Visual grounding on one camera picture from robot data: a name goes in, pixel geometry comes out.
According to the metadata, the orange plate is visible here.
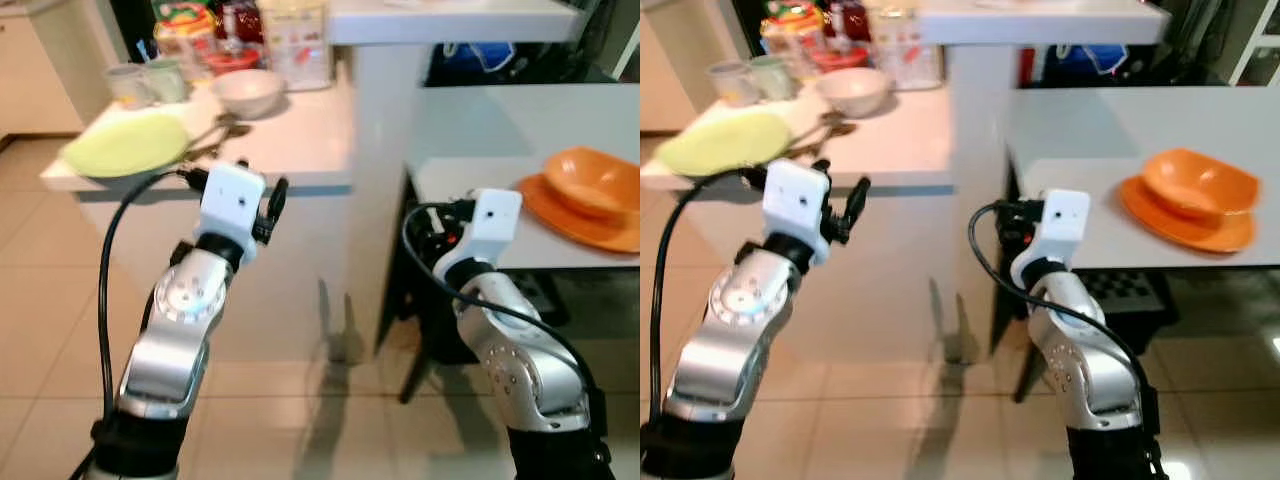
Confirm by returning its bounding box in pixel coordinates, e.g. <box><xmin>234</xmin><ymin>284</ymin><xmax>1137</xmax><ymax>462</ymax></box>
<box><xmin>1118</xmin><ymin>175</ymin><xmax>1257</xmax><ymax>254</ymax></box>
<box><xmin>517</xmin><ymin>173</ymin><xmax>641</xmax><ymax>254</ymax></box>

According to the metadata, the white dining table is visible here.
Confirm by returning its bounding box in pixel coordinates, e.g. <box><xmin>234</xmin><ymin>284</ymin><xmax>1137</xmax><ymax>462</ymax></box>
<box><xmin>1005</xmin><ymin>85</ymin><xmax>1280</xmax><ymax>403</ymax></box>
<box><xmin>400</xmin><ymin>82</ymin><xmax>641</xmax><ymax>403</ymax></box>

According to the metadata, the blue bag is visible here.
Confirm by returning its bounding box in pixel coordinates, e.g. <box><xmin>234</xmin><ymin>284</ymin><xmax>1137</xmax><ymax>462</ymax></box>
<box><xmin>1045</xmin><ymin>45</ymin><xmax>1131</xmax><ymax>86</ymax></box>
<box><xmin>445</xmin><ymin>42</ymin><xmax>541</xmax><ymax>86</ymax></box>

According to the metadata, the orange green snack package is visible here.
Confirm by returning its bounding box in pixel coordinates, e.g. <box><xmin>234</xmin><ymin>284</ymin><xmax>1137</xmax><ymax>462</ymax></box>
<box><xmin>760</xmin><ymin>0</ymin><xmax>826</xmax><ymax>61</ymax></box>
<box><xmin>152</xmin><ymin>0</ymin><xmax>219</xmax><ymax>66</ymax></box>

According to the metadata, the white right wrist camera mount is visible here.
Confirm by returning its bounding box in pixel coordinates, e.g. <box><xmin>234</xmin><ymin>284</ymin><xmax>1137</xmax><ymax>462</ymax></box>
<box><xmin>437</xmin><ymin>188</ymin><xmax>523</xmax><ymax>291</ymax></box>
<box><xmin>1010</xmin><ymin>188</ymin><xmax>1091</xmax><ymax>291</ymax></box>

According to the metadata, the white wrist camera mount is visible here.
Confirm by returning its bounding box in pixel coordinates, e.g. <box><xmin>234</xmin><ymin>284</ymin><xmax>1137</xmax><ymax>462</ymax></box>
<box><xmin>437</xmin><ymin>188</ymin><xmax>523</xmax><ymax>291</ymax></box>
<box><xmin>197</xmin><ymin>163</ymin><xmax>268</xmax><ymax>266</ymax></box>
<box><xmin>762</xmin><ymin>158</ymin><xmax>833</xmax><ymax>266</ymax></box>
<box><xmin>1010</xmin><ymin>188</ymin><xmax>1091</xmax><ymax>291</ymax></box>

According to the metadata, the beige bowl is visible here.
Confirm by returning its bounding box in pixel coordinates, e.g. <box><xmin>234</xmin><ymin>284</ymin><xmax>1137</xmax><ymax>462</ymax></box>
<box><xmin>210</xmin><ymin>68</ymin><xmax>288</xmax><ymax>121</ymax></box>
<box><xmin>815</xmin><ymin>67</ymin><xmax>893</xmax><ymax>119</ymax></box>

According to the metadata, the white counter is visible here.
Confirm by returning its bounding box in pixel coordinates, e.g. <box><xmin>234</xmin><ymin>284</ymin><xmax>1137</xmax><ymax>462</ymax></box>
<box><xmin>40</xmin><ymin>0</ymin><xmax>586</xmax><ymax>363</ymax></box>
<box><xmin>640</xmin><ymin>0</ymin><xmax>1171</xmax><ymax>366</ymax></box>

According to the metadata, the black crate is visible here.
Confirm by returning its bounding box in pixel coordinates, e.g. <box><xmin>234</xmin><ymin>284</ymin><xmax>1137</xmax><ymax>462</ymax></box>
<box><xmin>1075</xmin><ymin>270</ymin><xmax>1178</xmax><ymax>328</ymax></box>

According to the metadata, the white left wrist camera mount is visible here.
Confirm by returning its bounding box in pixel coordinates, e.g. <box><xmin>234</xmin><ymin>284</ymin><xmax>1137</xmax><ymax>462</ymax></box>
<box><xmin>197</xmin><ymin>163</ymin><xmax>268</xmax><ymax>266</ymax></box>
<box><xmin>762</xmin><ymin>158</ymin><xmax>833</xmax><ymax>266</ymax></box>

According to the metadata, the dark red package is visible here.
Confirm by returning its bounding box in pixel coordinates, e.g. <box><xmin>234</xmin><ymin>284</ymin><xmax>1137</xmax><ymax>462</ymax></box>
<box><xmin>218</xmin><ymin>0</ymin><xmax>266</xmax><ymax>51</ymax></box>
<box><xmin>825</xmin><ymin>0</ymin><xmax>873</xmax><ymax>46</ymax></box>

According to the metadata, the beige cabinet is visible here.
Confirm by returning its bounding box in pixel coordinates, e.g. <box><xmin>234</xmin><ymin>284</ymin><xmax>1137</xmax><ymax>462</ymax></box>
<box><xmin>0</xmin><ymin>0</ymin><xmax>83</xmax><ymax>138</ymax></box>
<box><xmin>640</xmin><ymin>0</ymin><xmax>693</xmax><ymax>136</ymax></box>

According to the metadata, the red bowl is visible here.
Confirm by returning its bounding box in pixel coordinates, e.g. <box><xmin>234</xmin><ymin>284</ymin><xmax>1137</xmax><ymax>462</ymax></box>
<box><xmin>810</xmin><ymin>45</ymin><xmax>869</xmax><ymax>73</ymax></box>
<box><xmin>205</xmin><ymin>45</ymin><xmax>263</xmax><ymax>76</ymax></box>

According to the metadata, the yellow-green plate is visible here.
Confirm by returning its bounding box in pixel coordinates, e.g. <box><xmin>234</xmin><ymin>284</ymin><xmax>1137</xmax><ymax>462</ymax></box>
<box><xmin>655</xmin><ymin>108</ymin><xmax>796</xmax><ymax>179</ymax></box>
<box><xmin>60</xmin><ymin>110</ymin><xmax>191</xmax><ymax>181</ymax></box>

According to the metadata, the white printed container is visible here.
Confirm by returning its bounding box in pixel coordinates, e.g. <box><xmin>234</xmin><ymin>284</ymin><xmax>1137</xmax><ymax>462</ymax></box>
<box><xmin>865</xmin><ymin>0</ymin><xmax>943</xmax><ymax>91</ymax></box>
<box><xmin>258</xmin><ymin>0</ymin><xmax>333</xmax><ymax>91</ymax></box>

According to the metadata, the white cup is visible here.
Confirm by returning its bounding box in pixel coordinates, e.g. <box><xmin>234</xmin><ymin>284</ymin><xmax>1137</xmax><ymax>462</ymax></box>
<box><xmin>105</xmin><ymin>64</ymin><xmax>153</xmax><ymax>109</ymax></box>
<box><xmin>708</xmin><ymin>62</ymin><xmax>756</xmax><ymax>107</ymax></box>

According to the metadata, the orange bowl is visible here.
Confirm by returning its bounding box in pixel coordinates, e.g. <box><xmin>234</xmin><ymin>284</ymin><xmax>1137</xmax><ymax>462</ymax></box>
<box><xmin>1142</xmin><ymin>148</ymin><xmax>1263</xmax><ymax>223</ymax></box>
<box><xmin>543</xmin><ymin>147</ymin><xmax>641</xmax><ymax>223</ymax></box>

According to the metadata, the pale green cup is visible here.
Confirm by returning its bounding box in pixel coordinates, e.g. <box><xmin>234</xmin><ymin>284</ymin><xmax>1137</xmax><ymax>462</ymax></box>
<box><xmin>143</xmin><ymin>58</ymin><xmax>191</xmax><ymax>105</ymax></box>
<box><xmin>748</xmin><ymin>56</ymin><xmax>796</xmax><ymax>101</ymax></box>

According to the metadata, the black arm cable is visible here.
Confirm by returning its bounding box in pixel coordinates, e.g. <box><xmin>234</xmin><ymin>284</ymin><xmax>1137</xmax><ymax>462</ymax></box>
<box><xmin>648</xmin><ymin>165</ymin><xmax>766</xmax><ymax>426</ymax></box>
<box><xmin>68</xmin><ymin>165</ymin><xmax>201</xmax><ymax>480</ymax></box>
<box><xmin>402</xmin><ymin>203</ymin><xmax>613</xmax><ymax>480</ymax></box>
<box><xmin>967</xmin><ymin>200</ymin><xmax>1166</xmax><ymax>480</ymax></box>

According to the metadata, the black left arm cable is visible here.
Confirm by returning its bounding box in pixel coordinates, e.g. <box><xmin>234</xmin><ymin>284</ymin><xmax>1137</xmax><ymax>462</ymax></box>
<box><xmin>68</xmin><ymin>165</ymin><xmax>201</xmax><ymax>480</ymax></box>
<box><xmin>648</xmin><ymin>165</ymin><xmax>766</xmax><ymax>426</ymax></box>

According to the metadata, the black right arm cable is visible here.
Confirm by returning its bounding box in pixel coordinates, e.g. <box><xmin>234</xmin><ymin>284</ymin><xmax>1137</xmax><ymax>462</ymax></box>
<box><xmin>967</xmin><ymin>200</ymin><xmax>1166</xmax><ymax>480</ymax></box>
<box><xmin>402</xmin><ymin>203</ymin><xmax>613</xmax><ymax>480</ymax></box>

